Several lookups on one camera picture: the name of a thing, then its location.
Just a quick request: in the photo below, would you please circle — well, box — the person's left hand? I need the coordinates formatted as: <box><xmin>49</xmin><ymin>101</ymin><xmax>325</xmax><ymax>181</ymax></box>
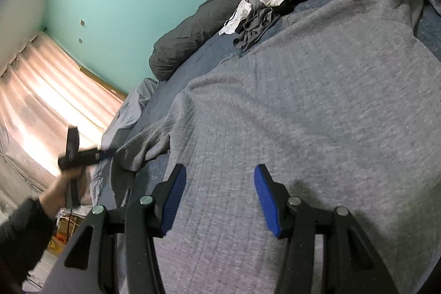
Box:
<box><xmin>39</xmin><ymin>167</ymin><xmax>87</xmax><ymax>219</ymax></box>

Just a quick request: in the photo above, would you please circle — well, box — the dark grey rolled duvet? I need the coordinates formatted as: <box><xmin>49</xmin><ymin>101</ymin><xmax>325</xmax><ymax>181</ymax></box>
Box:
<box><xmin>148</xmin><ymin>0</ymin><xmax>388</xmax><ymax>81</ymax></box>

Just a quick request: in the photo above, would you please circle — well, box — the floor clutter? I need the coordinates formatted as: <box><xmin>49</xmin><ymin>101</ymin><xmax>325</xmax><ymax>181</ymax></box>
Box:
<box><xmin>48</xmin><ymin>209</ymin><xmax>81</xmax><ymax>251</ymax></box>

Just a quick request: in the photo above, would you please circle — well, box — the person's left forearm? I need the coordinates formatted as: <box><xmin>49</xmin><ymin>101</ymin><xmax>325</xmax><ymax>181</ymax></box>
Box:
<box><xmin>0</xmin><ymin>197</ymin><xmax>58</xmax><ymax>286</ymax></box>

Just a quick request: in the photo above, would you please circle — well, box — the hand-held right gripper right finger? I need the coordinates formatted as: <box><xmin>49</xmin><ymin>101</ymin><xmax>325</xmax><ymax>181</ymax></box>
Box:
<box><xmin>254</xmin><ymin>164</ymin><xmax>400</xmax><ymax>294</ymax></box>

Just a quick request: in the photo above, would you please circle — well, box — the light grey blanket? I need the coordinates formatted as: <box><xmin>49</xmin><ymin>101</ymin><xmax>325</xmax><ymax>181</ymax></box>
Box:
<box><xmin>79</xmin><ymin>76</ymin><xmax>160</xmax><ymax>207</ymax></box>

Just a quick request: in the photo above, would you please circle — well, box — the bed with blue sheet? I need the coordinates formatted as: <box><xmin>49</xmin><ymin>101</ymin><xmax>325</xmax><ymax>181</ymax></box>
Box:
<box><xmin>103</xmin><ymin>0</ymin><xmax>441</xmax><ymax>208</ymax></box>

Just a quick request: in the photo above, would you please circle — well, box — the white garment with black stripes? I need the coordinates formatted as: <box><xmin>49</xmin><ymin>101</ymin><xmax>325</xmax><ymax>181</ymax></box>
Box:
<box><xmin>218</xmin><ymin>0</ymin><xmax>255</xmax><ymax>36</ymax></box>

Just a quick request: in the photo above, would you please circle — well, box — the wooden window frame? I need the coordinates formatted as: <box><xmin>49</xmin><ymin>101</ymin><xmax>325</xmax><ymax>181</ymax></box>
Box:
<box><xmin>79</xmin><ymin>65</ymin><xmax>129</xmax><ymax>98</ymax></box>

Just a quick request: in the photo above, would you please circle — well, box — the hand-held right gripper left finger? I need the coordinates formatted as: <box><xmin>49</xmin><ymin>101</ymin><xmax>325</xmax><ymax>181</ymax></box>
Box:
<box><xmin>44</xmin><ymin>163</ymin><xmax>187</xmax><ymax>294</ymax></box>

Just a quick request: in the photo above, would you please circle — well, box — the pink curtain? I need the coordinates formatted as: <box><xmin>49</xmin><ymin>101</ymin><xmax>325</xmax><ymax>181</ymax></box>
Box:
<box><xmin>0</xmin><ymin>30</ymin><xmax>125</xmax><ymax>208</ymax></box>

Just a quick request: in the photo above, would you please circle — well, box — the dark grey garment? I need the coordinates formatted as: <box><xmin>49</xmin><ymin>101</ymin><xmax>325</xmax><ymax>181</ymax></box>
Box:
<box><xmin>232</xmin><ymin>0</ymin><xmax>297</xmax><ymax>52</ymax></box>

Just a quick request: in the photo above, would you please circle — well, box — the grey sweater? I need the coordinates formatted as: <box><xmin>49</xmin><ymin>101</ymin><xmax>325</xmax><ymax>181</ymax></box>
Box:
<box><xmin>116</xmin><ymin>0</ymin><xmax>441</xmax><ymax>294</ymax></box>

